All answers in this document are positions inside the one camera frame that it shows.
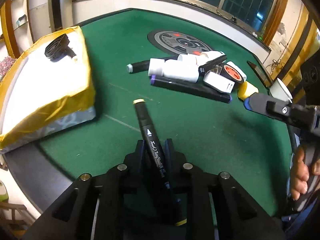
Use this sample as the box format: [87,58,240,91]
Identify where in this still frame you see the yellow masking tape roll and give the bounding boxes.
[238,81,259,101]

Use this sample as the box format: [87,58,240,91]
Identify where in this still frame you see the black marker cream cap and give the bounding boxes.
[133,99,170,189]

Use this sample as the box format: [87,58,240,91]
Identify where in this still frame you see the black tape red core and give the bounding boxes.
[220,64,244,87]

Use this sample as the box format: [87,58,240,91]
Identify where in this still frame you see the white USB wall charger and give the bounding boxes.
[203,71,235,94]

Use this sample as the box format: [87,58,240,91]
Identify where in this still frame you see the black marker purple cap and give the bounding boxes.
[150,75,232,103]

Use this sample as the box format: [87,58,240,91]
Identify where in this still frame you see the white pill bottle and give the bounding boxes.
[148,59,200,83]
[177,54,208,66]

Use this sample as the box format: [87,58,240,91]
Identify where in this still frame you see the white labelled bottle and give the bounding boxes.
[200,50,225,61]

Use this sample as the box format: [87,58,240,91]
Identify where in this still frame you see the person's right hand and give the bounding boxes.
[290,146,310,200]

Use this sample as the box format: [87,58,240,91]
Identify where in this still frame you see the white ceramic mug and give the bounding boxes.
[269,78,293,102]

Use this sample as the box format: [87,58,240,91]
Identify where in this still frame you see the black phone on table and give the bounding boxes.
[247,61,272,89]

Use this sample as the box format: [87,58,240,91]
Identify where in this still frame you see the round table centre console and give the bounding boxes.
[147,30,214,55]

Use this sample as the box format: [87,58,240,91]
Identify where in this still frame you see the gold lined tray box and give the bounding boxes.
[1,26,96,153]

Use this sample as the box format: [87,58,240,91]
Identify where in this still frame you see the green white bin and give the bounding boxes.
[0,181,9,202]

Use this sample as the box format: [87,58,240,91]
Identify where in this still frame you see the wooden chair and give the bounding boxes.
[1,202,36,239]

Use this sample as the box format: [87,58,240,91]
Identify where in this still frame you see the pile of folded clothes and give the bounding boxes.
[0,56,16,81]

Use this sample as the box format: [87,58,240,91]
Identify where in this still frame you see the tower air conditioner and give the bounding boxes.
[27,0,73,42]

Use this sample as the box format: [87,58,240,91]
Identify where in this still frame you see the white wall shelves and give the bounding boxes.
[1,0,33,60]

